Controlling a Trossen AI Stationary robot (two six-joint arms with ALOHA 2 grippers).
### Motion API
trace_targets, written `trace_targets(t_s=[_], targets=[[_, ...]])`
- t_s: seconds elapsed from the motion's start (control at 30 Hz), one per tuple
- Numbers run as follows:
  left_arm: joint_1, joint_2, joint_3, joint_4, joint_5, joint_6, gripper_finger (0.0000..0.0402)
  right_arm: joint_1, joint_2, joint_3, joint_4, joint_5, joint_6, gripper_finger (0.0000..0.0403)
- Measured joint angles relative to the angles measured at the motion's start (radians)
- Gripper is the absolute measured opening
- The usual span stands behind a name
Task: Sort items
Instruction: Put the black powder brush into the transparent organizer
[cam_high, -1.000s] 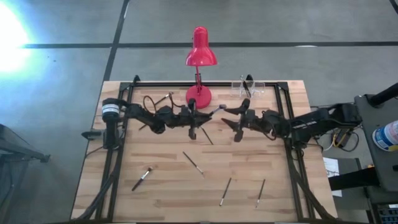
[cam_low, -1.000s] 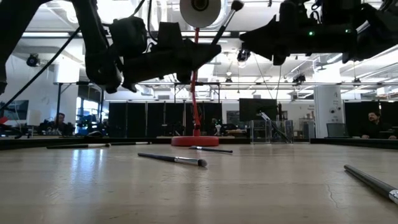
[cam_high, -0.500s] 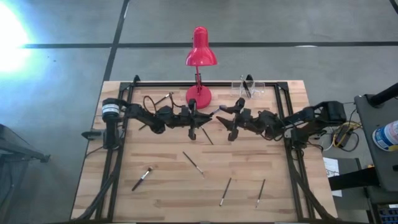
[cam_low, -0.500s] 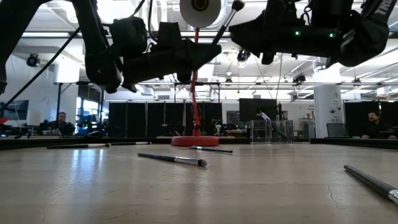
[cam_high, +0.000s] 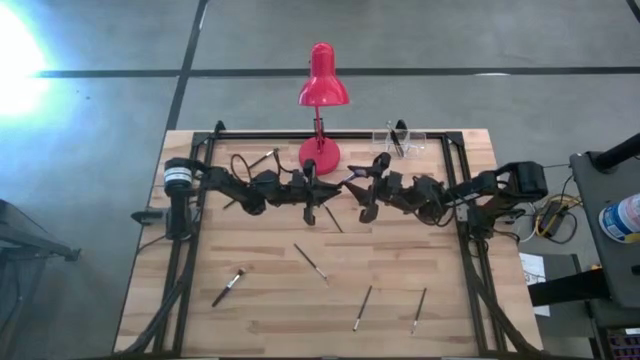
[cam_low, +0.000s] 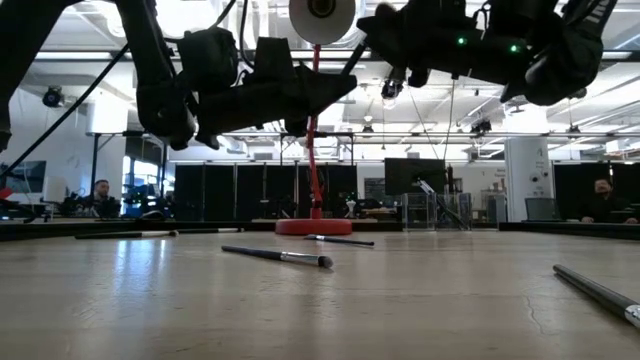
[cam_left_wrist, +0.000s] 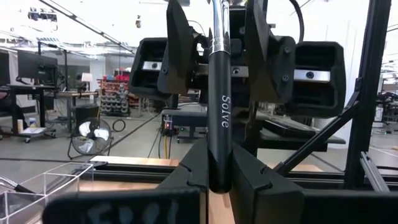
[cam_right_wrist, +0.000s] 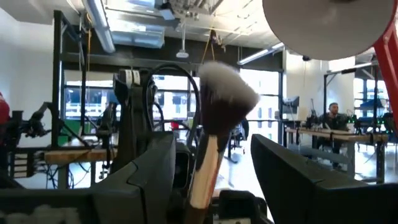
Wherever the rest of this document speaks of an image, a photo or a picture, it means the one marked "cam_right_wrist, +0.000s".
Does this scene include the seated person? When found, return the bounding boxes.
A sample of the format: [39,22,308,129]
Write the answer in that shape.
[315,101,351,170]

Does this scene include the wooden desk grey legs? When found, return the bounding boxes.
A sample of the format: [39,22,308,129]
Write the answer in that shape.
[284,126,391,185]

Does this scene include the silver ceiling duct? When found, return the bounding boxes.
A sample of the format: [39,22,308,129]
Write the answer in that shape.
[81,0,116,54]

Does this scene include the large fluffy makeup brush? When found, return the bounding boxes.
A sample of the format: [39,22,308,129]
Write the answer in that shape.
[185,60,261,224]

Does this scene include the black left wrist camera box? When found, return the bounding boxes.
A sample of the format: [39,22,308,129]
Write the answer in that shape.
[172,148,196,200]

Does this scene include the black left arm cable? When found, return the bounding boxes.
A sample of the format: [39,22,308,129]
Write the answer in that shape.
[145,63,202,149]

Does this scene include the wooden workbench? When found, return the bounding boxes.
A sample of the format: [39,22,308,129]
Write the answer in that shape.
[42,146,119,190]

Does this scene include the ceiling light strip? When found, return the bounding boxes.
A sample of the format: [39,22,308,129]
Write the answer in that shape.
[236,42,285,67]

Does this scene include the red desk lamp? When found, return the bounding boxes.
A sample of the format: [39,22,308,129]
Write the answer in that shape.
[262,0,398,133]

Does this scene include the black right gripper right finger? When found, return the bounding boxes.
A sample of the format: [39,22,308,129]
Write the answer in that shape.
[250,133,398,224]

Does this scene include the black metal rig frame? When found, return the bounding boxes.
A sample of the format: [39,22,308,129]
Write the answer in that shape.
[50,9,206,150]

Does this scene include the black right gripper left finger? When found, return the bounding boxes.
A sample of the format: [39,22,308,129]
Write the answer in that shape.
[0,132,177,224]

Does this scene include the dark wall monitor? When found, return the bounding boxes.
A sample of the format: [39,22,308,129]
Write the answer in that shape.
[282,95,301,115]

